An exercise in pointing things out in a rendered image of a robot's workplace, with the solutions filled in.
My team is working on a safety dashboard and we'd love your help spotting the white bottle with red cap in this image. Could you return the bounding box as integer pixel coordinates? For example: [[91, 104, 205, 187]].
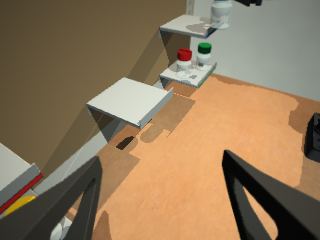
[[176, 49, 192, 79]]

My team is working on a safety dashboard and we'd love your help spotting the white bottle with blue cap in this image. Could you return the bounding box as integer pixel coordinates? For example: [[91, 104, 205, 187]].
[[210, 0, 232, 30]]

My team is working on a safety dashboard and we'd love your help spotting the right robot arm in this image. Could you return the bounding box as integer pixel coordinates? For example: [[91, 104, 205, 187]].
[[311, 113, 320, 152]]

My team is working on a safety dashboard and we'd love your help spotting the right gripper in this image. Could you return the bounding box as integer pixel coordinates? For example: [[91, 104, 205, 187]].
[[235, 0, 262, 6]]

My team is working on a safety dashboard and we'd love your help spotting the white bottle with green cap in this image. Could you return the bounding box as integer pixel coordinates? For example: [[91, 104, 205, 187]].
[[196, 43, 212, 71]]

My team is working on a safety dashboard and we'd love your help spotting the clear bottle with yellow cap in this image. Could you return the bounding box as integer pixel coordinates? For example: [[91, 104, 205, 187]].
[[5, 196, 62, 240]]

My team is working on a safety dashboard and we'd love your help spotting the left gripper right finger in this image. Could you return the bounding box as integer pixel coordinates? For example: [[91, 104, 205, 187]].
[[222, 149, 320, 240]]

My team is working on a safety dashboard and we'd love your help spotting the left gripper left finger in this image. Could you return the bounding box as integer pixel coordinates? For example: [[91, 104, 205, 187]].
[[0, 156, 103, 240]]

